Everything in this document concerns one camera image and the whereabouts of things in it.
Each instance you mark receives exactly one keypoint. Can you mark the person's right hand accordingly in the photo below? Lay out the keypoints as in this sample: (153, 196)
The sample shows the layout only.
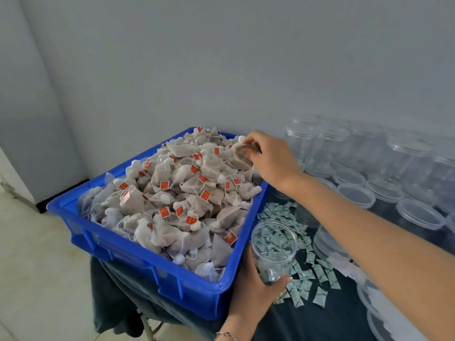
(274, 163)

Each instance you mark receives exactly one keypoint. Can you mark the person's left hand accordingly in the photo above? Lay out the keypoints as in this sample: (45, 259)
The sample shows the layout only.
(249, 298)

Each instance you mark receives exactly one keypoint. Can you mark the clear jar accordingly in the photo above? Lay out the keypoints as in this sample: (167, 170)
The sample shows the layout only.
(274, 248)

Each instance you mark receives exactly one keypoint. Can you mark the pile of green desiccant packets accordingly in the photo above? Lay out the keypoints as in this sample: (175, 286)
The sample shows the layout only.
(313, 270)

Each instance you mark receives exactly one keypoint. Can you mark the pile of tea bags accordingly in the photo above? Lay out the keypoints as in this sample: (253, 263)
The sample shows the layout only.
(178, 202)

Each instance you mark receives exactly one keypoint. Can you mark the group of lidded jars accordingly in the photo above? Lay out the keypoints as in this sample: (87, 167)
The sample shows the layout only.
(384, 174)

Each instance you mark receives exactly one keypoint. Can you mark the pile of white label papers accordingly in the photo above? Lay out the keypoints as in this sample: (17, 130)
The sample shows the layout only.
(405, 316)

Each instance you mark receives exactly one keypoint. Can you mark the person's right forearm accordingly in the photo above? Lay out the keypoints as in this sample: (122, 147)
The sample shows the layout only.
(377, 259)

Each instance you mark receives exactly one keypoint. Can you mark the metal table leg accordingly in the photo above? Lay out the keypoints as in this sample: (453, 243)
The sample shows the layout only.
(147, 329)

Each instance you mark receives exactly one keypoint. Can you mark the blue plastic tray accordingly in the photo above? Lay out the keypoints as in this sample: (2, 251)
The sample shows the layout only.
(99, 241)

